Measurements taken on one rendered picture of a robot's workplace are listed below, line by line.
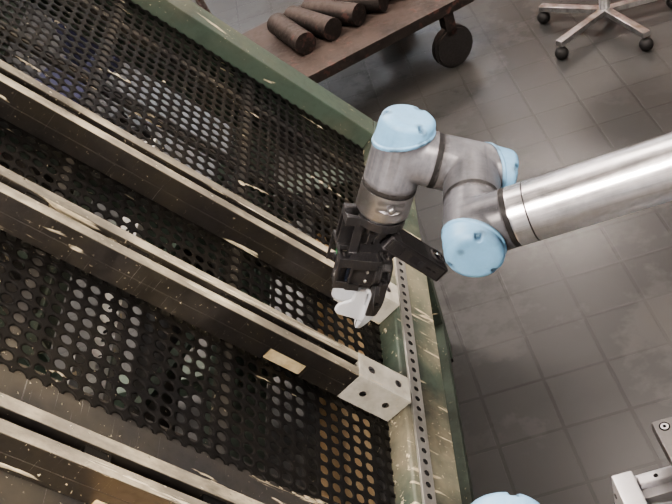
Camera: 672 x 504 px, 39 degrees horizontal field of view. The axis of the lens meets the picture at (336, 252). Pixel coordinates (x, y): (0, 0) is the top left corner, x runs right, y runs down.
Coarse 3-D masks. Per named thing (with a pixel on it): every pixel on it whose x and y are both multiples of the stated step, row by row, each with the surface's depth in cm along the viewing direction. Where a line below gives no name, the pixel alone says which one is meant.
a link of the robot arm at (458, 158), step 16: (448, 144) 125; (464, 144) 125; (480, 144) 126; (448, 160) 124; (464, 160) 123; (480, 160) 123; (496, 160) 125; (512, 160) 125; (432, 176) 125; (448, 176) 123; (464, 176) 121; (480, 176) 121; (496, 176) 123; (512, 176) 125
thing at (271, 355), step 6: (270, 348) 172; (264, 354) 173; (270, 354) 173; (276, 354) 173; (282, 354) 173; (270, 360) 174; (276, 360) 174; (282, 360) 174; (288, 360) 174; (294, 360) 174; (282, 366) 175; (288, 366) 175; (294, 366) 175; (300, 366) 175; (294, 372) 176
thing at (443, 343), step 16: (432, 288) 291; (432, 304) 296; (448, 336) 316; (448, 352) 295; (448, 368) 286; (448, 384) 282; (448, 400) 277; (448, 416) 273; (464, 448) 266; (464, 464) 259; (464, 480) 255; (464, 496) 252
